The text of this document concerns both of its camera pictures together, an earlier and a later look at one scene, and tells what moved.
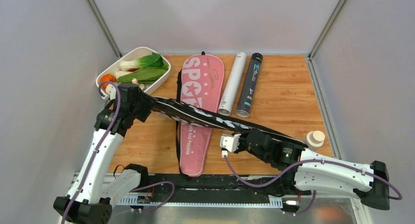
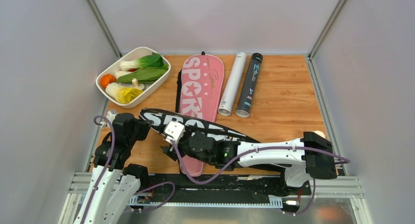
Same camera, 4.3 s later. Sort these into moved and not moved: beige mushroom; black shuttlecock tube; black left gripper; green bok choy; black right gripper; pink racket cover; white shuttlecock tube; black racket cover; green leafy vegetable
Moved: black left gripper; black right gripper; black racket cover
Not moved: black shuttlecock tube; beige mushroom; green leafy vegetable; green bok choy; white shuttlecock tube; pink racket cover
